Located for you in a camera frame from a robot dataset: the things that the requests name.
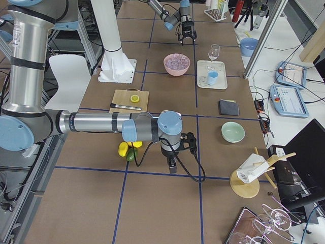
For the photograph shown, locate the clear ice cubes pile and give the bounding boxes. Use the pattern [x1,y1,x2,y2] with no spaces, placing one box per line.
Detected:
[165,53,190,70]

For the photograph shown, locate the steel cylinder muddler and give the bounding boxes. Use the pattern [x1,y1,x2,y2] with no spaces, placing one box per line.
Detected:
[110,103,142,111]

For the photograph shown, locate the wooden paper towel stand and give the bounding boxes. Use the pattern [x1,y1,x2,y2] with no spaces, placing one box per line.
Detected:
[230,147,296,198]

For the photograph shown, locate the pink bowl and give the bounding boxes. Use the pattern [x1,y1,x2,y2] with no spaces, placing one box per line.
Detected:
[163,53,190,76]

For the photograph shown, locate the blue teach pendant tablet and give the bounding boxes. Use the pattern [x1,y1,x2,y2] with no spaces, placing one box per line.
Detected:
[275,61,307,89]

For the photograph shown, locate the cream bear tray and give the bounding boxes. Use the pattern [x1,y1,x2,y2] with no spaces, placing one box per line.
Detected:
[197,60,228,89]

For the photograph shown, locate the grey folded cloth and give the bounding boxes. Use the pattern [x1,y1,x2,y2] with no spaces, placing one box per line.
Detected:
[218,100,239,116]

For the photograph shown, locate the lemon half slice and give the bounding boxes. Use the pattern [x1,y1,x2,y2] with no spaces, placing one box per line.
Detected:
[130,95,140,103]

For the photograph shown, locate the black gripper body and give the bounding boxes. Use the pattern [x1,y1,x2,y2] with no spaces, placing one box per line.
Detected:
[160,132,197,165]
[181,20,195,37]

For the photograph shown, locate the wooden cutting board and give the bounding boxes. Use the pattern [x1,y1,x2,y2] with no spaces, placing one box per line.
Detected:
[109,89,149,113]

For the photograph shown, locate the blue plastic cup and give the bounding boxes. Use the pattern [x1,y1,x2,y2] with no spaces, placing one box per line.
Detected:
[207,71,218,86]

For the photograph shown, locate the black monitor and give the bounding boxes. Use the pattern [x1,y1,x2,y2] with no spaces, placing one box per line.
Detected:
[274,118,324,210]

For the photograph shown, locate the white carton on stand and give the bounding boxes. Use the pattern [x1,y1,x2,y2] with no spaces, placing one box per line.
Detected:
[236,154,269,184]

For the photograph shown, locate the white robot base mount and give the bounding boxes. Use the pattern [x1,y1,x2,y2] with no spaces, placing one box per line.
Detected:
[91,0,137,84]

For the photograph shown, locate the aluminium frame post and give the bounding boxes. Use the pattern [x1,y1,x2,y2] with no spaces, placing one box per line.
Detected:
[243,0,288,79]

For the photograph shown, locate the whole yellow lemon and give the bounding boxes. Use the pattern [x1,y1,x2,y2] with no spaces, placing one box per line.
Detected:
[118,142,129,157]

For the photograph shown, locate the white wire cup rack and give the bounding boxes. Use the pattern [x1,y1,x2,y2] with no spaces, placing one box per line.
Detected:
[204,0,229,22]

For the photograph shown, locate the hanging wine glasses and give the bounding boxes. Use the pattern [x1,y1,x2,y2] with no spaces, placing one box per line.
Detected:
[225,204,301,243]

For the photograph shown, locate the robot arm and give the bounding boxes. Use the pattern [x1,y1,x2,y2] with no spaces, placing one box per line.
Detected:
[1,1,197,173]
[145,1,197,44]

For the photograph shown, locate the green lime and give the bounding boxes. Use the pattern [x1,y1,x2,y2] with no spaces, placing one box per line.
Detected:
[125,147,138,162]

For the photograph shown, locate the green bowl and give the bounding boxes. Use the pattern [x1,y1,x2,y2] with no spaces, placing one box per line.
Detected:
[221,121,245,143]

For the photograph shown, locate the red cylinder object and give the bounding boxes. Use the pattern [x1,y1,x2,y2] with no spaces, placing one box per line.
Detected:
[232,0,244,23]

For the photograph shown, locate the blue bowl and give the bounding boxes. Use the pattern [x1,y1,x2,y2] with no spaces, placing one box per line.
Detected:
[240,38,258,57]

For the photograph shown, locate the clear wine glass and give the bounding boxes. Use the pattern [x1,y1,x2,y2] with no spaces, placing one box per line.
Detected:
[207,44,220,71]

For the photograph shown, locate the black camera tripod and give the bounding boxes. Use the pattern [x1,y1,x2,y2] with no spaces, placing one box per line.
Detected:
[234,0,253,31]

